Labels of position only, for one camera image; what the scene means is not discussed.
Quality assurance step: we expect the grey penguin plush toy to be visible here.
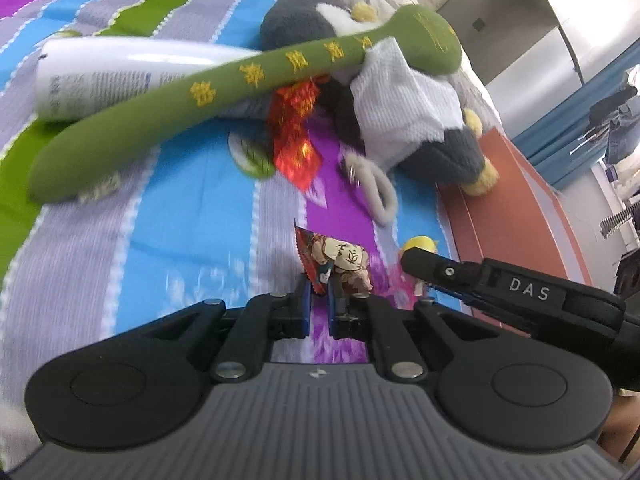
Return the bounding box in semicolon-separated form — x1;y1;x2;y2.
260;0;501;197

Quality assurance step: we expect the white face mask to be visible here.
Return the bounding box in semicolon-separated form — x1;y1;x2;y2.
349;36;459;162

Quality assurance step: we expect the hanging denim garment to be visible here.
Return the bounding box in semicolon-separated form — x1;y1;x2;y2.
587;72;640;165

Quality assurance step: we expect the brown cartoon snack packet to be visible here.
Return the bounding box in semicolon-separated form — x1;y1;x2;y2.
294;219;374;297

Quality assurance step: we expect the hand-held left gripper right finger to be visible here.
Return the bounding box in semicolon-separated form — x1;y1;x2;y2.
326;286;482;382

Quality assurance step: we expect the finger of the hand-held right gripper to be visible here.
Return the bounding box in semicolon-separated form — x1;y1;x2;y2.
401;247;484;292
426;283;482;309

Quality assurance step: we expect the green plush stick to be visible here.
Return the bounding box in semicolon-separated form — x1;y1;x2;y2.
27;4;464;206

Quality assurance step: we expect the red snack packet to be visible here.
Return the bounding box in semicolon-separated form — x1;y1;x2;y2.
266;75;324;192

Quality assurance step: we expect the pink yellow doll toy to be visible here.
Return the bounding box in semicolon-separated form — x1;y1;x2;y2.
389;234;442;312

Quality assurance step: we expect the white tube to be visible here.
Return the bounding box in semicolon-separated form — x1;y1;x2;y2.
33;35;264;124

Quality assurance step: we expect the orange cardboard box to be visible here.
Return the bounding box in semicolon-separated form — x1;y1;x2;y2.
434;127;597;292

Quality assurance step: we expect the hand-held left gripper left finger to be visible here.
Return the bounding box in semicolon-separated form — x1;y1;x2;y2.
149;275;314;384

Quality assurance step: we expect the grey fluffy hair tie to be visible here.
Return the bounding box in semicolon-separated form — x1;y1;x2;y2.
341;151;399;227

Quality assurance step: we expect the blue curtain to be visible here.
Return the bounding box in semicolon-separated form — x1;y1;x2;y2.
509;47;640;192

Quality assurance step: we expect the hanging striped garment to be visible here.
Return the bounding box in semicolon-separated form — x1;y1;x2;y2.
599;208;634;239

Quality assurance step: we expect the striped floral bedsheet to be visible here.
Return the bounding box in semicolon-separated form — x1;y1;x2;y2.
0;0;462;413

